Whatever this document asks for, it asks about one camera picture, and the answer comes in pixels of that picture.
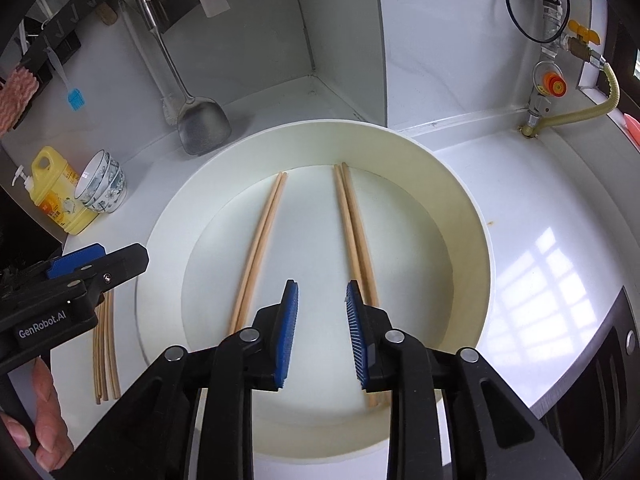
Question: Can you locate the pink soap dish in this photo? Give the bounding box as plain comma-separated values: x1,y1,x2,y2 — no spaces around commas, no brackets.
624,114,640,148

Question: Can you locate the large cream round basin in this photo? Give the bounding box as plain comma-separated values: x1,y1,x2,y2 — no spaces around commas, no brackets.
136,120,494,463

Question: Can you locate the black stove edge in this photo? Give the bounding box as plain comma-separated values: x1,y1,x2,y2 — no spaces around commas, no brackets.
532,289,639,479

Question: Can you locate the stainless steel spatula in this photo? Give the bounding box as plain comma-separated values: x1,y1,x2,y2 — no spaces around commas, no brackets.
136,0,232,156

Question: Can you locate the wooden chopstick three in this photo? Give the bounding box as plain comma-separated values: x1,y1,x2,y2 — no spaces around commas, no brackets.
236,172,288,330

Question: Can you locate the wooden chopstick four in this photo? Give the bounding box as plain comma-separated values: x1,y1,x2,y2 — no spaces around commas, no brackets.
228,172,284,335

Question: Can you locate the pink wavy dish cloth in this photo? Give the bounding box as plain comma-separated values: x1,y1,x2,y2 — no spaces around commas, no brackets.
0,66,39,134

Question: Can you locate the person's left hand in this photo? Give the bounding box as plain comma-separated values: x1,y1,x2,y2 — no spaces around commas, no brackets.
1,356,74,472

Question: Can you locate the floral ceramic bowl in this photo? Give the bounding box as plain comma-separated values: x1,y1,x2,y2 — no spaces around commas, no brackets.
75,150,122,212
74,150,111,206
88,158,127,214

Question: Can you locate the wooden chopstick seven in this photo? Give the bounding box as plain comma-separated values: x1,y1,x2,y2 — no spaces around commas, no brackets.
92,307,102,405

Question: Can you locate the black wall utensil rack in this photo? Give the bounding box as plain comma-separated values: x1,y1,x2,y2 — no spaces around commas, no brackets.
1,0,113,84

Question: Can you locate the wooden chopstick six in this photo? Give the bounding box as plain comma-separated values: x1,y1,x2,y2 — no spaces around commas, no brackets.
98,300,109,402

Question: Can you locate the wooden chopstick five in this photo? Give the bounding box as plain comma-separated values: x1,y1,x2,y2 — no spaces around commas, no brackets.
106,290,120,400

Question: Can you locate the bottom floral ceramic bowl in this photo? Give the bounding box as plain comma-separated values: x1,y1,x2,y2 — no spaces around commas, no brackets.
88,158,127,214

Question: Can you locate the yellow dish soap bottle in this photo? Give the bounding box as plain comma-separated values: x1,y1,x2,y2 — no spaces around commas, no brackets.
11,146,98,235

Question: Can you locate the gas valve with pipe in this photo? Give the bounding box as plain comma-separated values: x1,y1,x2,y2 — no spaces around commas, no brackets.
504,0,620,138

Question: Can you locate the wooden chopstick two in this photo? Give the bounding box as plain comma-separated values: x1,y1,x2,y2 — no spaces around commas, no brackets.
332,164,381,410

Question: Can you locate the wooden chopstick one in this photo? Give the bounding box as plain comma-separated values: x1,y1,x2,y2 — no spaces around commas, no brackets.
334,162,380,388

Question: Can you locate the black cable loop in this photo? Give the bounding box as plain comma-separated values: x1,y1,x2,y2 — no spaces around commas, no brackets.
503,0,572,45

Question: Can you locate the top floral ceramic bowl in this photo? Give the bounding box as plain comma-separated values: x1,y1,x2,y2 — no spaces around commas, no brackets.
74,150,111,206

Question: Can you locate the middle floral ceramic bowl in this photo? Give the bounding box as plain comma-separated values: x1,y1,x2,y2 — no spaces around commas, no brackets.
75,150,122,212

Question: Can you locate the blue silicone brush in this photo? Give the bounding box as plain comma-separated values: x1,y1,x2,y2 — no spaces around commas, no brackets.
46,47,85,112

